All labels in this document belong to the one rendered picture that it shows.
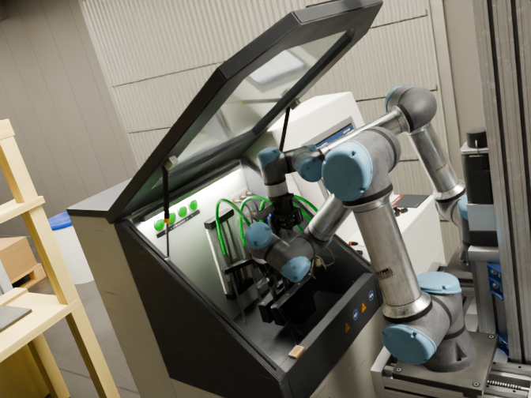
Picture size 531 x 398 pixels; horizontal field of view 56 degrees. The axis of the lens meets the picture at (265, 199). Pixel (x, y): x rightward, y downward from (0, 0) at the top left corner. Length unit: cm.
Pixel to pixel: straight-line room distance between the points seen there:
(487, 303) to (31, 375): 304
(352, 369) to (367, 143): 110
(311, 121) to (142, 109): 275
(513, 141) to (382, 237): 38
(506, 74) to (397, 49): 220
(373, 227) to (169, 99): 359
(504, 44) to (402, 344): 70
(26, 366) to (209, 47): 264
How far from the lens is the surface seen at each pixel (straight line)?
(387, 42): 343
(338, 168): 107
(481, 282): 153
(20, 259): 597
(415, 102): 158
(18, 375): 381
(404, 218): 242
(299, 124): 223
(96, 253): 200
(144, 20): 455
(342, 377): 194
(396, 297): 118
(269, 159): 160
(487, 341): 150
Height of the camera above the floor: 194
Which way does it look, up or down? 18 degrees down
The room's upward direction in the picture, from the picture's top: 14 degrees counter-clockwise
